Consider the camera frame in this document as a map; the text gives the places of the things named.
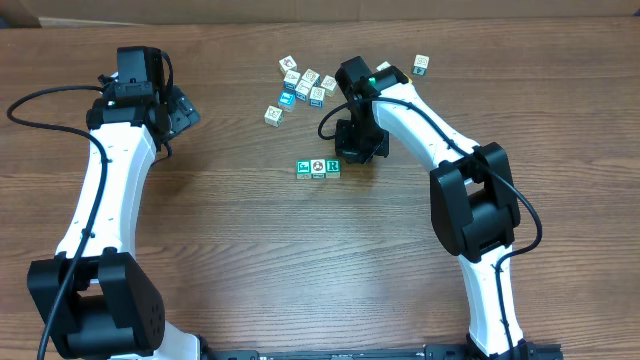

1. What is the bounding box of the wooden block green letter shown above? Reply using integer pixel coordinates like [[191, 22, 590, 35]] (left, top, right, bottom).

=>
[[296, 160, 312, 179]]

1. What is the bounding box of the blue top wooden block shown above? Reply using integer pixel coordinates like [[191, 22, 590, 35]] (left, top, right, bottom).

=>
[[277, 91, 296, 112]]

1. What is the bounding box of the wooden block tan picture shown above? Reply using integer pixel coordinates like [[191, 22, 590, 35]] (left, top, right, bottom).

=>
[[320, 75, 338, 97]]

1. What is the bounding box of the brown cardboard backdrop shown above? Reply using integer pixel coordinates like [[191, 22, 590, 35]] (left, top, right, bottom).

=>
[[1, 0, 639, 27]]

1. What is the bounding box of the wooden block blue side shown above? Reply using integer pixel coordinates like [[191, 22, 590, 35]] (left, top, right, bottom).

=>
[[283, 70, 301, 91]]

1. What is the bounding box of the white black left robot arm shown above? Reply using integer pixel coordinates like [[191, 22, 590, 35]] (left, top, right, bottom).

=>
[[27, 46, 209, 359]]

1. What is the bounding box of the wooden block green four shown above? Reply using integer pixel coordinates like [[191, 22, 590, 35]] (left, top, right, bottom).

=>
[[412, 54, 429, 76]]

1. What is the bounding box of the wooden block blue edge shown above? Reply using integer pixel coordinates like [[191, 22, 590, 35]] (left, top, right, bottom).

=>
[[301, 69, 321, 87]]

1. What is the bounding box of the wooden block tan drawing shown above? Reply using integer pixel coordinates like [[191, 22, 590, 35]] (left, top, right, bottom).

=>
[[264, 106, 284, 127]]

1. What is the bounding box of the wooden block blue letter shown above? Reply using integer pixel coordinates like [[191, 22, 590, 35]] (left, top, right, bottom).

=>
[[309, 87, 326, 108]]

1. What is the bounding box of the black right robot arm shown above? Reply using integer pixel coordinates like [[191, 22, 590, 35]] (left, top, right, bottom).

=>
[[331, 57, 542, 359]]

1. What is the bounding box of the wooden block red picture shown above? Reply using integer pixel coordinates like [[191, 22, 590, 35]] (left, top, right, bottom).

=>
[[278, 55, 298, 75]]

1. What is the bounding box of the wooden block green R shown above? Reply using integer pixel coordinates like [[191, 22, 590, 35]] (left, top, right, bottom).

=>
[[325, 159, 341, 178]]

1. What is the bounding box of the wooden block red side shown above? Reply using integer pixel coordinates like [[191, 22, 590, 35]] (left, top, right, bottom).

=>
[[376, 61, 391, 72]]

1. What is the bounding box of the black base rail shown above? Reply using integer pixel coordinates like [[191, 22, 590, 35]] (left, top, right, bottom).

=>
[[202, 342, 564, 360]]

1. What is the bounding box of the wooden block soccer ball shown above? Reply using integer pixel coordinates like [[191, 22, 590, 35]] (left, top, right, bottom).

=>
[[310, 159, 327, 179]]

